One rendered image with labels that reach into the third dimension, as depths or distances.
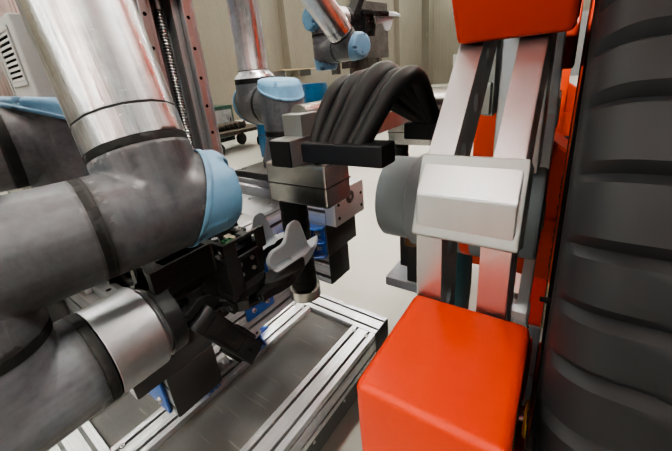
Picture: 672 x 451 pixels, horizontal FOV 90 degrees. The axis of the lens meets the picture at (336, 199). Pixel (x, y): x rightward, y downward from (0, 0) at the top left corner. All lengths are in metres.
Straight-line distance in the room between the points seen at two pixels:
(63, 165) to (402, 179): 0.50
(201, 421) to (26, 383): 0.86
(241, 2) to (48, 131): 0.60
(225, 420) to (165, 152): 0.91
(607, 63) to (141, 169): 0.27
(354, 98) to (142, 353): 0.27
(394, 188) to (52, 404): 0.40
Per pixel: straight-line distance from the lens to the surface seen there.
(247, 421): 1.08
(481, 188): 0.22
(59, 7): 0.31
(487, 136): 0.88
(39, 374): 0.30
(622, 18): 0.21
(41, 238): 0.26
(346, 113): 0.32
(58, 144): 0.63
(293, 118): 0.38
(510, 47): 0.45
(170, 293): 0.33
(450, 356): 0.22
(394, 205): 0.48
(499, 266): 0.23
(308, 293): 0.48
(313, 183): 0.37
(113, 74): 0.29
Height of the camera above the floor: 1.04
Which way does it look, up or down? 20 degrees down
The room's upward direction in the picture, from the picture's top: 5 degrees counter-clockwise
